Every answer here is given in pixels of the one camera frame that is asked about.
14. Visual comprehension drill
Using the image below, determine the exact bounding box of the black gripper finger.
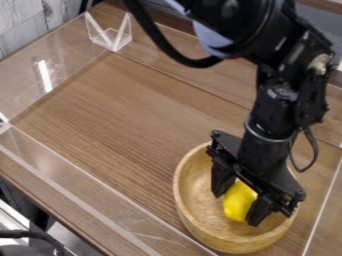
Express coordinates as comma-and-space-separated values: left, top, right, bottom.
246, 195, 278, 227
212, 159, 236, 198

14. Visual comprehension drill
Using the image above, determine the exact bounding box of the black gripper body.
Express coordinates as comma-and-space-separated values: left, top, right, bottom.
206, 130, 306, 214

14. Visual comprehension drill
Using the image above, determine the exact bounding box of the yellow lemon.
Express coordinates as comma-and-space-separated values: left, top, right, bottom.
224, 180, 258, 222

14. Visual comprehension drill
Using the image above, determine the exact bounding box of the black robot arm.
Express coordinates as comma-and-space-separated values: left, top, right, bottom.
174, 0, 335, 226

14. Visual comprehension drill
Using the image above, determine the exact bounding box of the brown wooden bowl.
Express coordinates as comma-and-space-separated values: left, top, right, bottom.
173, 142, 297, 254

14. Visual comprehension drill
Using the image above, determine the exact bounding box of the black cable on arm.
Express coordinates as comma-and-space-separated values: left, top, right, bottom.
122, 0, 225, 70

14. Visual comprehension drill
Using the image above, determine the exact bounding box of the clear acrylic wall panel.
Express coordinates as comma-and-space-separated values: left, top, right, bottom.
0, 120, 217, 256

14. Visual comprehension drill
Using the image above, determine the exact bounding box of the clear acrylic corner bracket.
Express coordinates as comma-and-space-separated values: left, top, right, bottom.
85, 12, 133, 52

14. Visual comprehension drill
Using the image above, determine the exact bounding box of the black cable lower left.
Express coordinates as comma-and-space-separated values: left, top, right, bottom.
0, 229, 69, 256

